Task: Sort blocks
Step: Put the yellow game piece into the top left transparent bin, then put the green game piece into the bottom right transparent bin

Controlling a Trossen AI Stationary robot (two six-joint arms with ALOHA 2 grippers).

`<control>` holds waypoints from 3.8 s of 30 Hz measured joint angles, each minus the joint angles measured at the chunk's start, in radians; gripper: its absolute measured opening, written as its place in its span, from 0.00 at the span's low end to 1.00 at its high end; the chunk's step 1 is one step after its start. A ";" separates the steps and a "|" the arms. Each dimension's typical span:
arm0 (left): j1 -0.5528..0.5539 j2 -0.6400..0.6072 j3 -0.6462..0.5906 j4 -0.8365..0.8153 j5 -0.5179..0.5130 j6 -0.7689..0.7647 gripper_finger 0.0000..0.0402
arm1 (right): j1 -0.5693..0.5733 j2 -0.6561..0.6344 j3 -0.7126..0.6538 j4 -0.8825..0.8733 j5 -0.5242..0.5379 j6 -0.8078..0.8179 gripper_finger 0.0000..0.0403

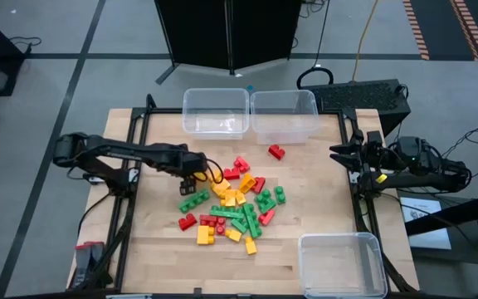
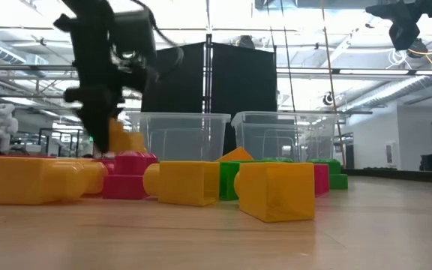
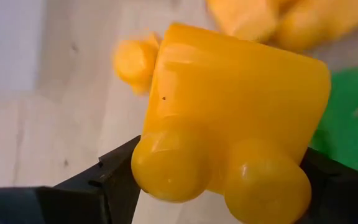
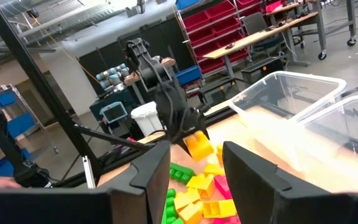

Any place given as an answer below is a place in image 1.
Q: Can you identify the long green building block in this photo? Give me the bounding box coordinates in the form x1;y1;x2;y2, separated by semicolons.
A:
242;203;263;239
208;205;246;220
178;189;211;214

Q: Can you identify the black mat with orange stripes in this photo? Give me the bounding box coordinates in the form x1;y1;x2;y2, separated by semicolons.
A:
402;0;478;62

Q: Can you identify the white printed sheet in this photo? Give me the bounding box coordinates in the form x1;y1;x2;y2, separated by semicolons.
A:
399;196;452;251

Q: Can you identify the yellow hanging cable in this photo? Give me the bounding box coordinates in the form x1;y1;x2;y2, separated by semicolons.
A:
351;0;380;83

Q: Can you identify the clear plastic bin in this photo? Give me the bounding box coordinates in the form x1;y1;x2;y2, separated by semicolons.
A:
182;87;251;141
297;232;389;299
250;90;321;145

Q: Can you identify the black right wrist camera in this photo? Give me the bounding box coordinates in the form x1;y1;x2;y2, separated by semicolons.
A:
365;130;385;145

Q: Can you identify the black left wrist camera cable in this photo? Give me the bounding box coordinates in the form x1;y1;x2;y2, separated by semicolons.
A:
199;157;225;184

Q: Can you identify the black equipment stand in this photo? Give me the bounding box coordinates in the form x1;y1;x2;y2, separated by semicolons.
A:
404;99;478;299

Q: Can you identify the black metal table frame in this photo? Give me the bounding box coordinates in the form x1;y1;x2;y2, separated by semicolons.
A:
66;93;418;299

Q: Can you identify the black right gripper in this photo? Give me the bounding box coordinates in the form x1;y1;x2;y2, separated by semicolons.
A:
329;140;393;175

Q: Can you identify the black hanging cable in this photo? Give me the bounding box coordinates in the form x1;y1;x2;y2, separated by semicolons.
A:
295;0;335;91

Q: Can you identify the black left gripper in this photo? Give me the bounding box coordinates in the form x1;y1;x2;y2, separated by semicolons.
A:
175;145;210;197

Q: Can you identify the large yellow building block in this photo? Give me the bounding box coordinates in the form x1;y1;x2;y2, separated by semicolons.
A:
196;225;217;247

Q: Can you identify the grey holder with red top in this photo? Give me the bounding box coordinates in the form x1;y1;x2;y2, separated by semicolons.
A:
75;240;106;288

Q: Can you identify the black folding screen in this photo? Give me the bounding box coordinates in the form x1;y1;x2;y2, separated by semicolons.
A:
154;0;302;86

